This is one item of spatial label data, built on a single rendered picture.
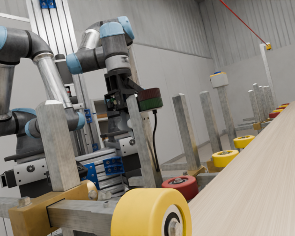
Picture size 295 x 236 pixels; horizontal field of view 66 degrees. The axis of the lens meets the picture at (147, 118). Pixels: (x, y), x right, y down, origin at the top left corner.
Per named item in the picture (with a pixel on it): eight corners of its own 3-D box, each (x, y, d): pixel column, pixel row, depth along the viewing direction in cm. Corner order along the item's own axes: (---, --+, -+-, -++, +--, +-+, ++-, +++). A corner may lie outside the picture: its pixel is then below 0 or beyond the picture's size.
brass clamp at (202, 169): (179, 192, 75) (175, 177, 75) (195, 178, 86) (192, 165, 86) (195, 192, 72) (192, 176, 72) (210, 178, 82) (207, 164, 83)
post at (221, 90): (234, 169, 121) (215, 87, 122) (236, 166, 125) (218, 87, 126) (243, 168, 119) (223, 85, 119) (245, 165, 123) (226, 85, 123)
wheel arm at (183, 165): (162, 173, 113) (160, 164, 113) (165, 171, 116) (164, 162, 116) (254, 167, 87) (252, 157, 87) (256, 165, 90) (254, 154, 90)
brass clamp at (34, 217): (12, 240, 35) (5, 209, 35) (83, 203, 46) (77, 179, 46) (32, 247, 31) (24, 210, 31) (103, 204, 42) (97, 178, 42)
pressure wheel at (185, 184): (165, 235, 50) (153, 185, 51) (181, 218, 57) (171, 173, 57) (198, 240, 46) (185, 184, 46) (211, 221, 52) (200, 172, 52)
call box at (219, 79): (212, 89, 122) (209, 75, 122) (217, 89, 127) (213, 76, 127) (225, 86, 118) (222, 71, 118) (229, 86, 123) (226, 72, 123)
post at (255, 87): (264, 136, 201) (252, 84, 202) (265, 135, 204) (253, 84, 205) (269, 136, 199) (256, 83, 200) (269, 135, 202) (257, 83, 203)
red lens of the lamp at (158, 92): (134, 102, 58) (132, 94, 58) (147, 101, 62) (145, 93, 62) (152, 96, 54) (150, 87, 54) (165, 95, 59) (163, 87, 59)
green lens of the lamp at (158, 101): (136, 112, 57) (134, 103, 58) (149, 110, 62) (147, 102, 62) (155, 106, 54) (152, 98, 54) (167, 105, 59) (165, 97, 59)
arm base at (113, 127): (106, 133, 143) (102, 118, 143) (128, 128, 149) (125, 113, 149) (111, 132, 129) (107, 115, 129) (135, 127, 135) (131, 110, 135)
